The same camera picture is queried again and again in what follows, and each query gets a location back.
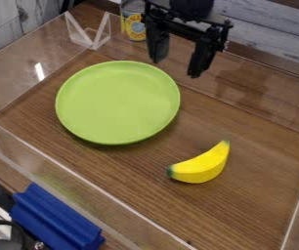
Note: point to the blue plastic clamp block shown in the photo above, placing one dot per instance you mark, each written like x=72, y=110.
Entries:
x=53, y=222

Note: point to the yellow toy banana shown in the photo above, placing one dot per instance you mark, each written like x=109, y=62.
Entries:
x=201, y=168

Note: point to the clear acrylic corner bracket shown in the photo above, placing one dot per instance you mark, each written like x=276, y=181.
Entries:
x=86, y=37

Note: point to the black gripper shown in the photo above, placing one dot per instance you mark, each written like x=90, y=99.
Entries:
x=189, y=18

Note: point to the green round plate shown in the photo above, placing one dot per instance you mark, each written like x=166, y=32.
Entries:
x=117, y=102

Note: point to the clear acrylic tray wall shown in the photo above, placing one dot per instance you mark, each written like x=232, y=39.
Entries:
x=25, y=166

